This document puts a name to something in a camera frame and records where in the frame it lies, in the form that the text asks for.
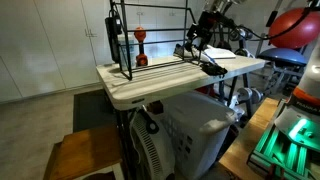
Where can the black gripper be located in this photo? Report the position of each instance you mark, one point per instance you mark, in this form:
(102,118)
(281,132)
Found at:
(213,21)

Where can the light wooden bench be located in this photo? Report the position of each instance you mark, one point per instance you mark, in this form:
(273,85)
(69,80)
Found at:
(246,146)

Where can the grey running shoe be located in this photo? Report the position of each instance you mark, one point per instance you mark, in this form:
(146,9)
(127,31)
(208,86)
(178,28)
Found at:
(204,50)
(181,52)

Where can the chrome dumbbell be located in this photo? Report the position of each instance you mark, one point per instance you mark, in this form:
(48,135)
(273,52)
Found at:
(246,95)
(241,33)

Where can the brown wooden stool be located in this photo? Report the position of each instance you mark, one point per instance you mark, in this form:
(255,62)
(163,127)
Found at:
(86,150)

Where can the white laundry basket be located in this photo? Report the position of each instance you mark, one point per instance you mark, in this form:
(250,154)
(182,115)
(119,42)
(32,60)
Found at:
(200,133)

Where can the blue balance trainer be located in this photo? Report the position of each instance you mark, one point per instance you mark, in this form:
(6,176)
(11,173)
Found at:
(283,56)

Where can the black metal shoe rack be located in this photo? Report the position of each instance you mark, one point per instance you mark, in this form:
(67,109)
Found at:
(126,50)

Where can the green lit robot mounting platform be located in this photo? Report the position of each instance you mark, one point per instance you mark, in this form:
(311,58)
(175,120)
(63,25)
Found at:
(283,156)

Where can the white cabinet doors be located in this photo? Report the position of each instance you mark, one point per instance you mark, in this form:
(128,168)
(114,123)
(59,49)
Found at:
(40,50)

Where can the black floor mat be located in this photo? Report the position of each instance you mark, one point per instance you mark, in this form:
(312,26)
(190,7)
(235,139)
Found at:
(90,110)

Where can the red exercise ball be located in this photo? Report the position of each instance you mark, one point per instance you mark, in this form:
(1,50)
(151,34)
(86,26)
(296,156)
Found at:
(296,30)

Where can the black work glove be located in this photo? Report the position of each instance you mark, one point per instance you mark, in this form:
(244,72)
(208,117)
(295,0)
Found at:
(213,69)

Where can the black hanging charger device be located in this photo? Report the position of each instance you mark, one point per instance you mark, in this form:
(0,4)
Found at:
(113,40)

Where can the white floor fan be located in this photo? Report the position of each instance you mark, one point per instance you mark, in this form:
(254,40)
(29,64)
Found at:
(150,150)

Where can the clear wipes container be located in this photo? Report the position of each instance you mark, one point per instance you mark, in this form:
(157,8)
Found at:
(132,50)

